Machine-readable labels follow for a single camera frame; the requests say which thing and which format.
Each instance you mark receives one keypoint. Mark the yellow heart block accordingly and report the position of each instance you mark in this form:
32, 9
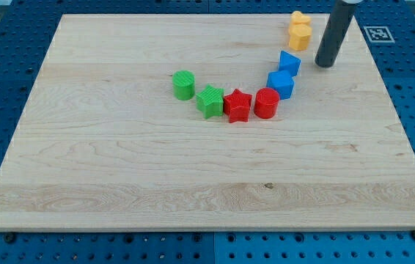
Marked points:
297, 17

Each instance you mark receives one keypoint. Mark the green star block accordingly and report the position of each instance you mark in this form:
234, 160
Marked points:
210, 101

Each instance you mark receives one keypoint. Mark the red star block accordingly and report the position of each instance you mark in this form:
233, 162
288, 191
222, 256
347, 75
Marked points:
237, 106

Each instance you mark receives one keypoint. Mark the green cylinder block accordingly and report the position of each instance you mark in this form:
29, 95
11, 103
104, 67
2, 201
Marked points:
183, 82

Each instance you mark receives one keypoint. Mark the red cylinder block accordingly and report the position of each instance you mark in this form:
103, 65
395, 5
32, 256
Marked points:
266, 103

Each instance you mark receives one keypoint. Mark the blue cube block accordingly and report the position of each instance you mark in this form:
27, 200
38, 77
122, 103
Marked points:
282, 82

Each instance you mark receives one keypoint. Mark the light wooden board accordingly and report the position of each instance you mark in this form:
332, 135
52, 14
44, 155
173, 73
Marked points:
102, 144

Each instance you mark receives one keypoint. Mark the blue triangle block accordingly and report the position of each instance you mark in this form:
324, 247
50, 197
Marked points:
289, 62

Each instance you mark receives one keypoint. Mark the yellow hexagon block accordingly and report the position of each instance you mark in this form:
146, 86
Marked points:
300, 36

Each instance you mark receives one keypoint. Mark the dark grey cylindrical pointer rod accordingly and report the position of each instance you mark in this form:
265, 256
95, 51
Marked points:
335, 31

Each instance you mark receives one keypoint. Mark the white fiducial marker tag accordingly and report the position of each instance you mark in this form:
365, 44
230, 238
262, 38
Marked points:
378, 34

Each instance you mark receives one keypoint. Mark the black bolt front left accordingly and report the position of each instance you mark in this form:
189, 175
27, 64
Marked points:
9, 237

